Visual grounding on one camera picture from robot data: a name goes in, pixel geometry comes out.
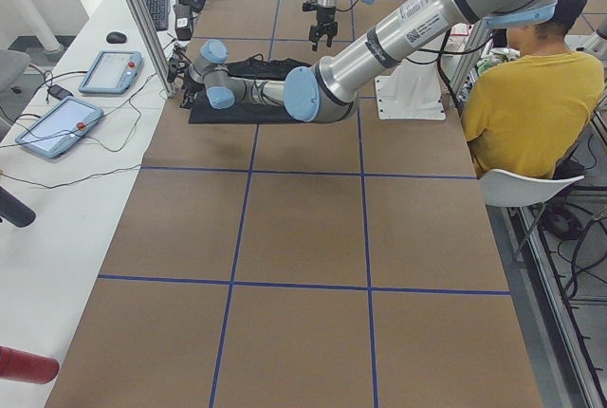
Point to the person in yellow shirt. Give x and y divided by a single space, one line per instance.
523 116

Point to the black box device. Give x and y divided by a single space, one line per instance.
183 22

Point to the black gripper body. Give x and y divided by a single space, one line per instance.
178 77
325 16

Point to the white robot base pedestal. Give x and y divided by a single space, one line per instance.
413 91

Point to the far blue teach pendant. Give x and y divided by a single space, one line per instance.
111 73

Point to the near blue teach pendant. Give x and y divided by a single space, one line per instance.
60 128

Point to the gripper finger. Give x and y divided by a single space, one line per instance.
331 31

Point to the black cylinder bottle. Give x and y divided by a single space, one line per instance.
14 211

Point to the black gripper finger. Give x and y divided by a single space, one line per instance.
314 35

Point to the black keyboard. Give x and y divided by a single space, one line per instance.
159 13

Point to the aluminium frame post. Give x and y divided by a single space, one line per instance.
155 51

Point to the grey office chair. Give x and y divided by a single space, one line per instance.
12 66

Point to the white plastic chair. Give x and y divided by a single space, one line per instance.
502 188

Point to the black graphic t-shirt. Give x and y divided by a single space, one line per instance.
249 91

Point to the red cylinder bottle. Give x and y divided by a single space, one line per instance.
22 366

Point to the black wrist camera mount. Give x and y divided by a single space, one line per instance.
175 68

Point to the black computer mouse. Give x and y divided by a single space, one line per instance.
116 37

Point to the blue teach pendant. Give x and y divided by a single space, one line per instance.
111 73
60 128

